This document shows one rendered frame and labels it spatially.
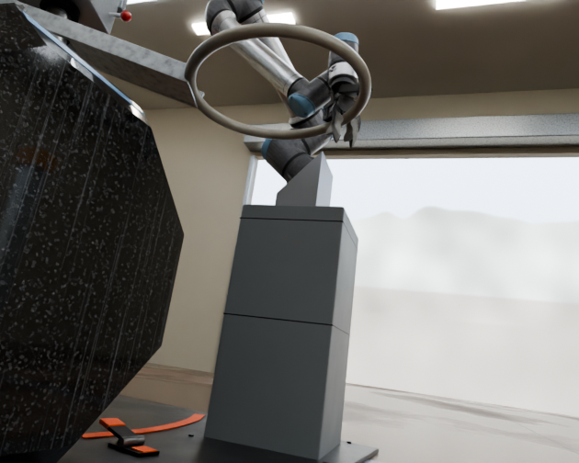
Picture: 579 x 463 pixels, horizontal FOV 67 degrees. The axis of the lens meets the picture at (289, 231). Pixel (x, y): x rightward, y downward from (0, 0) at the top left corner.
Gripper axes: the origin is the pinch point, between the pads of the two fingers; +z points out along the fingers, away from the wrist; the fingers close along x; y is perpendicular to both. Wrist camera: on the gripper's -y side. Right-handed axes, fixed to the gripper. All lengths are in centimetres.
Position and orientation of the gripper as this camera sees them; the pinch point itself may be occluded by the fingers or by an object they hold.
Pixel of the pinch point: (345, 140)
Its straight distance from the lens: 129.6
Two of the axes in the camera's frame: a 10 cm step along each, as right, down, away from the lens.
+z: -0.6, 9.5, -3.0
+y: -4.9, 2.3, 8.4
